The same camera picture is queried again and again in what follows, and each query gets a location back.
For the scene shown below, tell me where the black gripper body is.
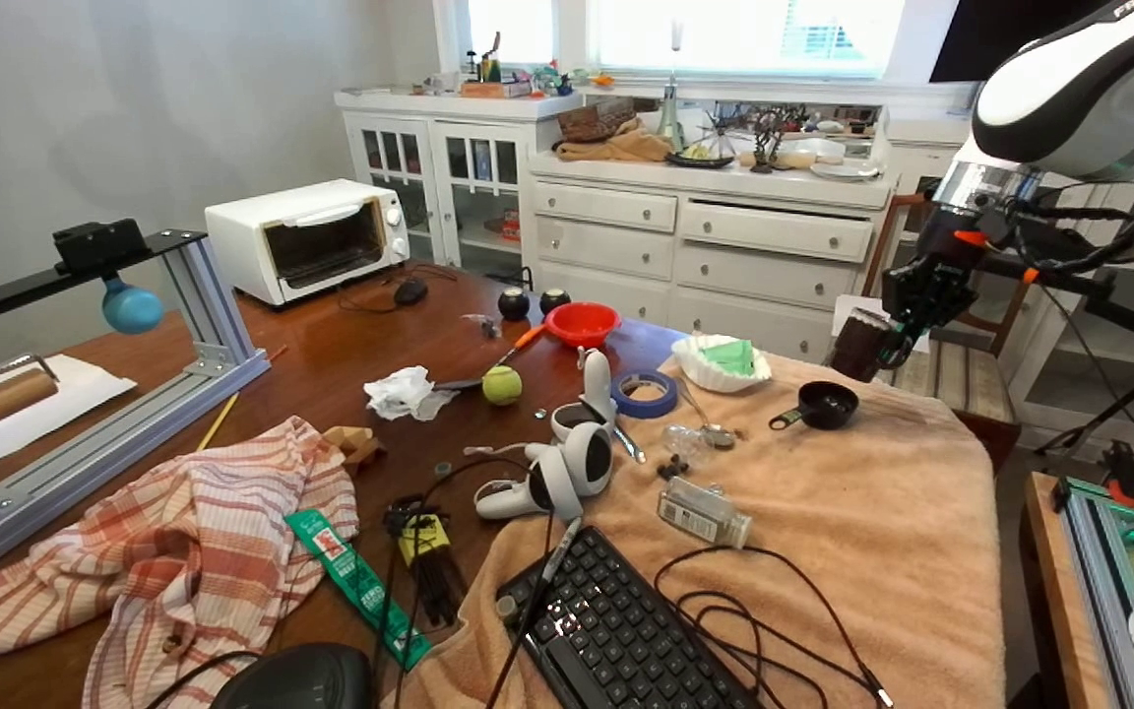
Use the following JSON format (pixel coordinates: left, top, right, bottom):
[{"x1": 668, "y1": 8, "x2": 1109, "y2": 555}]
[{"x1": 881, "y1": 214, "x2": 987, "y2": 353}]

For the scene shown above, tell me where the brown ceramic mug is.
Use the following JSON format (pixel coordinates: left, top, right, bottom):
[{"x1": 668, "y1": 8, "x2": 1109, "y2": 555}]
[{"x1": 830, "y1": 310, "x2": 898, "y2": 381}]

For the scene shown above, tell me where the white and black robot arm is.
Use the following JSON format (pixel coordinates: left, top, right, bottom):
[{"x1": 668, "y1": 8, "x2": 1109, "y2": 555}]
[{"x1": 881, "y1": 0, "x2": 1134, "y2": 369}]

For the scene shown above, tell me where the black measuring cup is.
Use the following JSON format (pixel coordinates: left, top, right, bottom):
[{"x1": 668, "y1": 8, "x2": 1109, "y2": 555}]
[{"x1": 767, "y1": 381, "x2": 857, "y2": 429}]

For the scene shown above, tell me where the wooden chair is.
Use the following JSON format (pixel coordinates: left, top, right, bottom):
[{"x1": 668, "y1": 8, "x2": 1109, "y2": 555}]
[{"x1": 830, "y1": 177, "x2": 1023, "y2": 436}]

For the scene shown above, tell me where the white cabinet dresser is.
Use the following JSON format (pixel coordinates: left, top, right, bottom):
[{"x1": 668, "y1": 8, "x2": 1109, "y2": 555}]
[{"x1": 334, "y1": 90, "x2": 889, "y2": 358}]

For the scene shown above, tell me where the white coffee filter bowl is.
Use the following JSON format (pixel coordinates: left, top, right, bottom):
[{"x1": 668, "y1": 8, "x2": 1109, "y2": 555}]
[{"x1": 672, "y1": 333, "x2": 773, "y2": 392}]

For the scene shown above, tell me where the black tripod stand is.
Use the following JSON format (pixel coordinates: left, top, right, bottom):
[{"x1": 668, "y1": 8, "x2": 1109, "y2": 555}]
[{"x1": 1006, "y1": 266, "x2": 1134, "y2": 451}]

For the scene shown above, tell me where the tan towel table cover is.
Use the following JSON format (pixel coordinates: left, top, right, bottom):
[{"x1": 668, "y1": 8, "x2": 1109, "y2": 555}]
[{"x1": 399, "y1": 349, "x2": 1008, "y2": 709}]

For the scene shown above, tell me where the metal spoon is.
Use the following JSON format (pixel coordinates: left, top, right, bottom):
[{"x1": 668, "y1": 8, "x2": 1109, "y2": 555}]
[{"x1": 680, "y1": 390, "x2": 737, "y2": 448}]

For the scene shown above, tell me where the small black clip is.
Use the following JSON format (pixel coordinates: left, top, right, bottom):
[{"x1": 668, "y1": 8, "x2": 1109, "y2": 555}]
[{"x1": 659, "y1": 451, "x2": 693, "y2": 482}]

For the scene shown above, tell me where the small glass bottle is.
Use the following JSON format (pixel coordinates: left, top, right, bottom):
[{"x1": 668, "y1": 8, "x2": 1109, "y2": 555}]
[{"x1": 659, "y1": 475, "x2": 752, "y2": 547}]

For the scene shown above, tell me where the red plastic bowl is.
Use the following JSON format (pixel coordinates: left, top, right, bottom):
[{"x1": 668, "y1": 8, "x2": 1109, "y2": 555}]
[{"x1": 546, "y1": 302, "x2": 619, "y2": 346}]

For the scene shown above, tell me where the white VR controller rear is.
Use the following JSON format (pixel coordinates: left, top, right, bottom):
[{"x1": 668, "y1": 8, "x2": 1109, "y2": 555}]
[{"x1": 550, "y1": 346, "x2": 619, "y2": 436}]

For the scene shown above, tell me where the white vr controller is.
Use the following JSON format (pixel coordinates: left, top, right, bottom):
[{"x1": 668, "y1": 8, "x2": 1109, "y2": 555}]
[
  {"x1": 550, "y1": 346, "x2": 619, "y2": 436},
  {"x1": 473, "y1": 420, "x2": 613, "y2": 521}
]

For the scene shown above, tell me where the white VR controller front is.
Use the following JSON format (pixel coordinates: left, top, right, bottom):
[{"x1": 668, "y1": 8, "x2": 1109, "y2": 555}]
[{"x1": 473, "y1": 420, "x2": 613, "y2": 521}]

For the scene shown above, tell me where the black round object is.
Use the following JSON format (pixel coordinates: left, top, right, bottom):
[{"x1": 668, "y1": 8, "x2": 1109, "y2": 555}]
[{"x1": 496, "y1": 287, "x2": 527, "y2": 321}]

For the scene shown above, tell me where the yellow-green tennis ball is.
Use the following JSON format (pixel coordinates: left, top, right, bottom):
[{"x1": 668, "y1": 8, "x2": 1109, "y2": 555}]
[{"x1": 479, "y1": 367, "x2": 525, "y2": 405}]

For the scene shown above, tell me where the black keyboard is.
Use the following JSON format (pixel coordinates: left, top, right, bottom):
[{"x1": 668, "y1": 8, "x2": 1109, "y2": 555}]
[{"x1": 512, "y1": 528, "x2": 752, "y2": 709}]

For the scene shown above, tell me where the wooden dining table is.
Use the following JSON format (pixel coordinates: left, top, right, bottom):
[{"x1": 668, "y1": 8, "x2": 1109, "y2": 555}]
[{"x1": 0, "y1": 266, "x2": 676, "y2": 709}]

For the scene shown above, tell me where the black computer mouse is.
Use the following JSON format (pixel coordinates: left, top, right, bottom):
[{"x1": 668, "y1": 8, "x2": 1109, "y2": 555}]
[{"x1": 394, "y1": 277, "x2": 430, "y2": 310}]

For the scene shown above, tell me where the crumpled white tissue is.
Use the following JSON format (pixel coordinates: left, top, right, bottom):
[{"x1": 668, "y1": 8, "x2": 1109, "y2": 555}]
[{"x1": 364, "y1": 367, "x2": 452, "y2": 420}]

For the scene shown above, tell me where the black yellow tool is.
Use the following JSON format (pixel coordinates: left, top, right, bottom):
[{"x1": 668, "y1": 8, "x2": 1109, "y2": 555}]
[{"x1": 388, "y1": 503, "x2": 465, "y2": 627}]

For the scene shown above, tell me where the green package strip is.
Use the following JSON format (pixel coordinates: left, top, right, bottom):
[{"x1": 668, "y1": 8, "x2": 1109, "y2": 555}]
[{"x1": 288, "y1": 509, "x2": 435, "y2": 668}]

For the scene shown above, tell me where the white toaster oven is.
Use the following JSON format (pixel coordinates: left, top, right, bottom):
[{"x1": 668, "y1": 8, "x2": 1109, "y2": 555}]
[{"x1": 205, "y1": 177, "x2": 409, "y2": 307}]

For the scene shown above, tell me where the yellow pencil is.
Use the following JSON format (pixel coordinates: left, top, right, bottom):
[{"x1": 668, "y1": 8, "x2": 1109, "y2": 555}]
[{"x1": 196, "y1": 392, "x2": 242, "y2": 448}]

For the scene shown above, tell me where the black round pad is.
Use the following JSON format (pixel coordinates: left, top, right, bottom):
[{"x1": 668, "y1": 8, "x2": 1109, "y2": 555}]
[{"x1": 214, "y1": 642, "x2": 373, "y2": 709}]

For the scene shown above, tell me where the red striped cloth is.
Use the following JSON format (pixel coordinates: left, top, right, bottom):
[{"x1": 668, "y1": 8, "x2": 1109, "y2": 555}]
[{"x1": 0, "y1": 417, "x2": 360, "y2": 709}]

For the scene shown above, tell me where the blue bulb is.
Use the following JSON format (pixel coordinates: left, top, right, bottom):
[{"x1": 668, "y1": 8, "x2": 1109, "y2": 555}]
[{"x1": 101, "y1": 278, "x2": 166, "y2": 333}]

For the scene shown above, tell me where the white paper sheet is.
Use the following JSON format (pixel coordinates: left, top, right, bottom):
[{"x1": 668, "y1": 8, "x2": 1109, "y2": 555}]
[{"x1": 0, "y1": 353, "x2": 134, "y2": 461}]

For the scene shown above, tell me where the robot base aluminium frame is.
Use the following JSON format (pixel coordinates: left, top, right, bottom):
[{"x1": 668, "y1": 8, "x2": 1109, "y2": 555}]
[{"x1": 1020, "y1": 471, "x2": 1134, "y2": 709}]

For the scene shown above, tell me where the orange handled screwdriver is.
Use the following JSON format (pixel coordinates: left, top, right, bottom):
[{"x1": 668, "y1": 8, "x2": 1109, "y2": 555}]
[{"x1": 479, "y1": 321, "x2": 545, "y2": 378}]

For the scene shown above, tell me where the black cable on towel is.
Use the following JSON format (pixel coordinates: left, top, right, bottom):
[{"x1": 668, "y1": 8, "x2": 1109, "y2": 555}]
[{"x1": 649, "y1": 538, "x2": 898, "y2": 709}]

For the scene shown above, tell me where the aluminium frame stand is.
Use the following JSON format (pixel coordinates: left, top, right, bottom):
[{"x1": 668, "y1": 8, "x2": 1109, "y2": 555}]
[{"x1": 0, "y1": 220, "x2": 269, "y2": 558}]

